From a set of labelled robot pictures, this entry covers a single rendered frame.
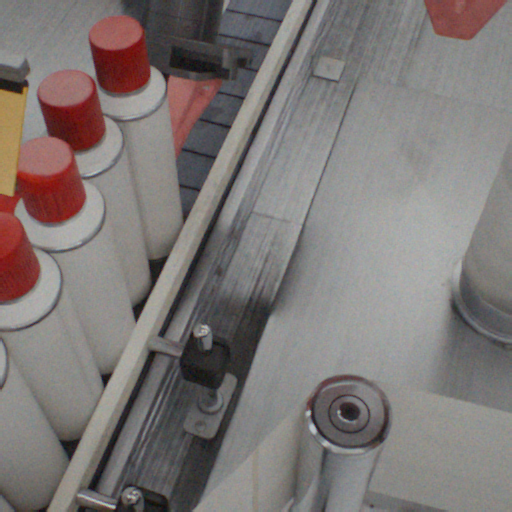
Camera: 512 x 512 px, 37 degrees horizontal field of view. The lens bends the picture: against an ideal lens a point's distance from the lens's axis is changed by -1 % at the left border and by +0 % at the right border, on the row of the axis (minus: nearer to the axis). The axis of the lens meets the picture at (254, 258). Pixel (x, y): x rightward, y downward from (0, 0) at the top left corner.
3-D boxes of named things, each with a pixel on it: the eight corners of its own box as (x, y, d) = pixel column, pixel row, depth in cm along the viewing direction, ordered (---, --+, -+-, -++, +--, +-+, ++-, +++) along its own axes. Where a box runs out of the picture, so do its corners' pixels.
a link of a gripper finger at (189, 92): (179, 183, 56) (201, 52, 53) (89, 160, 57) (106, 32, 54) (207, 169, 62) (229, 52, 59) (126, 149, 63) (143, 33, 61)
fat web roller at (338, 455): (344, 576, 47) (389, 476, 32) (274, 552, 48) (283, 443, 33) (362, 506, 50) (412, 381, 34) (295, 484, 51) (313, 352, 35)
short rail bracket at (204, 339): (222, 427, 58) (215, 353, 48) (185, 415, 59) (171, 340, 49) (236, 390, 60) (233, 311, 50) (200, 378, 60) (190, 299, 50)
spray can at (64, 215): (144, 372, 55) (95, 189, 38) (71, 383, 55) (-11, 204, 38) (137, 310, 58) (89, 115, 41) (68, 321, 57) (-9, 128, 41)
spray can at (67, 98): (124, 327, 57) (70, 135, 40) (71, 294, 59) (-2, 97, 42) (166, 278, 60) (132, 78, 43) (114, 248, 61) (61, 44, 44)
